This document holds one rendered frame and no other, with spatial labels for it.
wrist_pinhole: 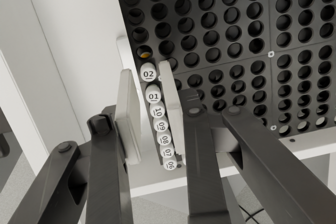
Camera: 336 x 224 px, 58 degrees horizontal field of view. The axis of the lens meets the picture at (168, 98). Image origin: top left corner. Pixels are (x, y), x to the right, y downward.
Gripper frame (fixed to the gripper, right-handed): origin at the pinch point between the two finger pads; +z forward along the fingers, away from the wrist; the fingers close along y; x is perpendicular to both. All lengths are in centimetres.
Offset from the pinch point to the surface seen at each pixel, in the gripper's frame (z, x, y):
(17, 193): 95, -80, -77
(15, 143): 50, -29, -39
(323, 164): 18.9, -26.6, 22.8
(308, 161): 23.3, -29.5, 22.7
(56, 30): 12.5, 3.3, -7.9
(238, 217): 66, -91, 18
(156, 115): 5.1, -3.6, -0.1
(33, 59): 7.8, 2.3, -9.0
